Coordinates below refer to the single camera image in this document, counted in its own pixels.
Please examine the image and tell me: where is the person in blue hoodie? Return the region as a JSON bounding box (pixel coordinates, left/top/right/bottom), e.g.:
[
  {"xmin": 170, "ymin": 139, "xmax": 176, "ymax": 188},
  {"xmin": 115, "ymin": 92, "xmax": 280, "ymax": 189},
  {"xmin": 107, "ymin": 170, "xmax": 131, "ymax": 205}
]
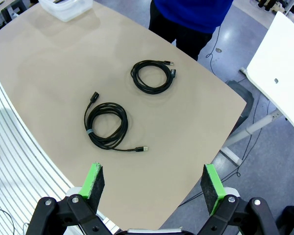
[{"xmin": 148, "ymin": 0, "xmax": 235, "ymax": 62}]

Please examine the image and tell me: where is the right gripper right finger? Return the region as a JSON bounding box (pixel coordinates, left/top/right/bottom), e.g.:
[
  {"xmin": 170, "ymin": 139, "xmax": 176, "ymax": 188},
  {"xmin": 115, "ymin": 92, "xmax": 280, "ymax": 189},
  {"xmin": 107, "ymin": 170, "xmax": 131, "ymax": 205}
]
[{"xmin": 197, "ymin": 164, "xmax": 280, "ymax": 235}]

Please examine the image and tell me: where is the slotted aluminium base frame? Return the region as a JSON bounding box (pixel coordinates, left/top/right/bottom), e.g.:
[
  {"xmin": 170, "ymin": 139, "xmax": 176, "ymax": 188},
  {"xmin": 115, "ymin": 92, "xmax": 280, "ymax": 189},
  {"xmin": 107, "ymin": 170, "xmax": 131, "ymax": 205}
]
[{"xmin": 0, "ymin": 68, "xmax": 121, "ymax": 235}]

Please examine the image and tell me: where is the white side table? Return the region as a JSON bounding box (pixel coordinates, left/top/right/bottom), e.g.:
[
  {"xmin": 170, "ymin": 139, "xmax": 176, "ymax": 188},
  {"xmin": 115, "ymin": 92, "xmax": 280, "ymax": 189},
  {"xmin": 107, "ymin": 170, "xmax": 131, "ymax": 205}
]
[{"xmin": 220, "ymin": 11, "xmax": 294, "ymax": 167}]

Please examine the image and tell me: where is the black USB cable grey tie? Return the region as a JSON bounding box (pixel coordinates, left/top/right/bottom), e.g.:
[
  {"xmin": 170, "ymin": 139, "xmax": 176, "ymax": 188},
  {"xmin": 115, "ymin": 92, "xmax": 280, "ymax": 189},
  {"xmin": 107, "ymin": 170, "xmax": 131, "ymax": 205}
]
[{"xmin": 83, "ymin": 91, "xmax": 149, "ymax": 154}]

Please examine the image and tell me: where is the grey table foot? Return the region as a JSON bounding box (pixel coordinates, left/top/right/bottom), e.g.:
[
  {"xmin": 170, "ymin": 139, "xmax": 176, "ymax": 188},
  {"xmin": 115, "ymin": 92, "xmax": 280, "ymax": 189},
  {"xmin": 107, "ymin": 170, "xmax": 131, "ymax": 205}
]
[{"xmin": 225, "ymin": 79, "xmax": 256, "ymax": 138}]

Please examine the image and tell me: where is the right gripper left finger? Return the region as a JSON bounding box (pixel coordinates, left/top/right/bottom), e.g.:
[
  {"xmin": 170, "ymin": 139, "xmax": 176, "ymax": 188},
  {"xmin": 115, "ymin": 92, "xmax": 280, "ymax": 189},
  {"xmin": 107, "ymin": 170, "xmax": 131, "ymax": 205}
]
[{"xmin": 25, "ymin": 162, "xmax": 106, "ymax": 235}]

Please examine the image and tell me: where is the clear plastic storage box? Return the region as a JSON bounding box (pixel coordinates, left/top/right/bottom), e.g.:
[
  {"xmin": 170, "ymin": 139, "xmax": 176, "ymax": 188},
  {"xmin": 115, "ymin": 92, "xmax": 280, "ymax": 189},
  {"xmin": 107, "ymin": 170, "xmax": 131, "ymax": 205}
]
[{"xmin": 38, "ymin": 0, "xmax": 94, "ymax": 23}]

